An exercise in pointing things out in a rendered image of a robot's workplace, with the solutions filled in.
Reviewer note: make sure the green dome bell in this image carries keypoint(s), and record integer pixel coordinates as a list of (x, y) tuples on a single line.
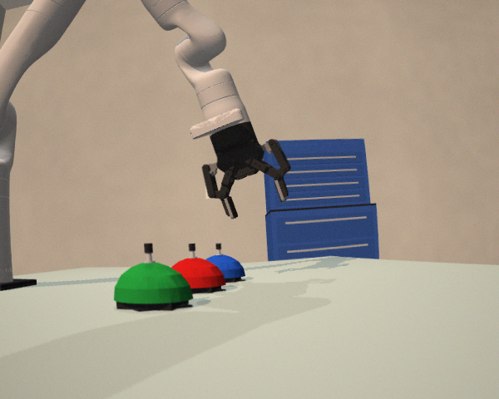
[(152, 282)]

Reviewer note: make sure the red dome bell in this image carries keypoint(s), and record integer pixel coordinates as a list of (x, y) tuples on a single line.
[(202, 275)]

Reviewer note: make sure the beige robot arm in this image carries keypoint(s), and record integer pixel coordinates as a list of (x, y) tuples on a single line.
[(42, 26)]

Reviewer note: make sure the blue dome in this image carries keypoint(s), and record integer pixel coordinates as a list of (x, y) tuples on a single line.
[(231, 268)]

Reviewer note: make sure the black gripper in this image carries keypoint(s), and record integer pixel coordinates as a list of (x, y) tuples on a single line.
[(239, 154)]

